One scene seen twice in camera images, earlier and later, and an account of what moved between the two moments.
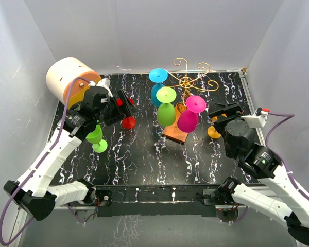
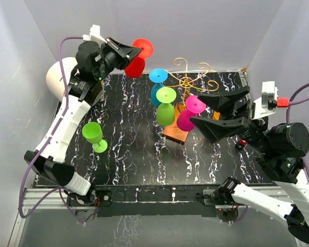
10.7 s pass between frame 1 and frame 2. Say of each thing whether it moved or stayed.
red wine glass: moved
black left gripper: moved
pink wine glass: stayed
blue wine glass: stayed
